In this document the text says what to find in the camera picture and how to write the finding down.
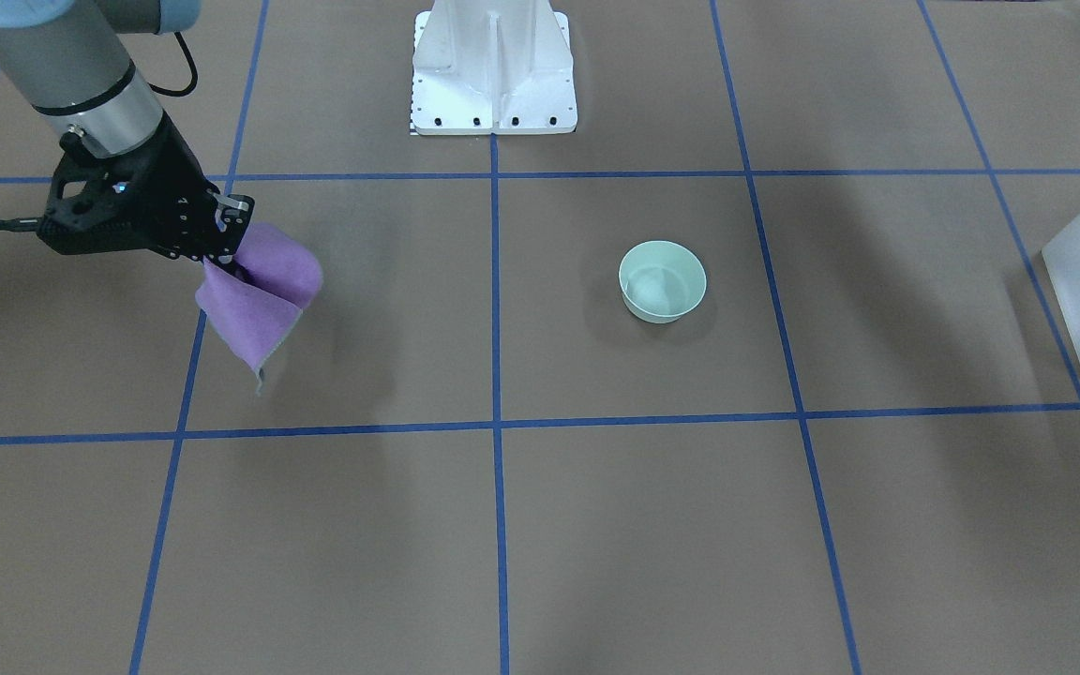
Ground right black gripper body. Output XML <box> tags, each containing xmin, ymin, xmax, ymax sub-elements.
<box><xmin>117</xmin><ymin>118</ymin><xmax>256</xmax><ymax>264</ymax></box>

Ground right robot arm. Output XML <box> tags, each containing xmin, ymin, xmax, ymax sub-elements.
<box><xmin>0</xmin><ymin>1</ymin><xmax>254</xmax><ymax>268</ymax></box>

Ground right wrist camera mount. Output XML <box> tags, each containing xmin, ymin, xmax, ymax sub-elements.
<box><xmin>37</xmin><ymin>127</ymin><xmax>159</xmax><ymax>255</ymax></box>

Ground mint green bowl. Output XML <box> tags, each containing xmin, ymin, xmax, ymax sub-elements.
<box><xmin>618</xmin><ymin>240</ymin><xmax>708</xmax><ymax>324</ymax></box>

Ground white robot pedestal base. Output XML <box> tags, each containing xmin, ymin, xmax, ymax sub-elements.
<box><xmin>409</xmin><ymin>1</ymin><xmax>578</xmax><ymax>136</ymax></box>

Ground purple cleaning cloth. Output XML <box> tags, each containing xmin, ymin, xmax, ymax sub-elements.
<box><xmin>194</xmin><ymin>222</ymin><xmax>324</xmax><ymax>393</ymax></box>

